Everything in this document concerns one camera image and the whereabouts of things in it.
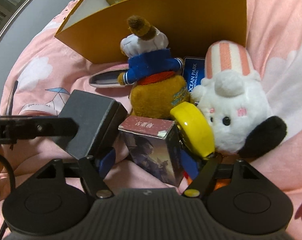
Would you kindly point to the white striped-hat plush toy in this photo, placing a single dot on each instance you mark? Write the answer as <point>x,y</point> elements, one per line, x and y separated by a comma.
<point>235,105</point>

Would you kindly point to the yellow tape roll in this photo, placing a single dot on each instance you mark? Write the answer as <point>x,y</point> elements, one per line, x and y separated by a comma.
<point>196,133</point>

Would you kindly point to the illustrated lady card box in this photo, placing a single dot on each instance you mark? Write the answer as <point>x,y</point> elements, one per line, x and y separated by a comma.
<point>154,145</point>

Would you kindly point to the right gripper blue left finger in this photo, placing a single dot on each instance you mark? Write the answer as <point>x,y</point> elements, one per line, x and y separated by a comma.
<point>107,163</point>

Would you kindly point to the pink pencil case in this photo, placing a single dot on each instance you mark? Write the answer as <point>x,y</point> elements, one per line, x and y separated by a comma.
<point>108,78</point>

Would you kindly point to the blue ocean park card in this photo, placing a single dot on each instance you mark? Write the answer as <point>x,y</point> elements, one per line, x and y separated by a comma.
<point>194,71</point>

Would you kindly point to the black rectangular box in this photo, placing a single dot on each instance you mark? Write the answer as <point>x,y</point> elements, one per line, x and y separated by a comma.
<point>98,118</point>

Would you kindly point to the orange cardboard storage box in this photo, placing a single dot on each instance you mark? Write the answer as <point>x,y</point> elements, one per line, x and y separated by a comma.
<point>94,29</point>

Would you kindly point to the pink cloud-print duvet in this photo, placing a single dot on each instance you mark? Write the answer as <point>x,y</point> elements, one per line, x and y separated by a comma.
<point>274,42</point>

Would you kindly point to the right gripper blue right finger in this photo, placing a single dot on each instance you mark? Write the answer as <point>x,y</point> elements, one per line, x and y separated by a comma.
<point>190,164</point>

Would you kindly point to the brown sailor plush toy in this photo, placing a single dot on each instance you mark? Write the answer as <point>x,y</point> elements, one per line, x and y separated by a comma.
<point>155,76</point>

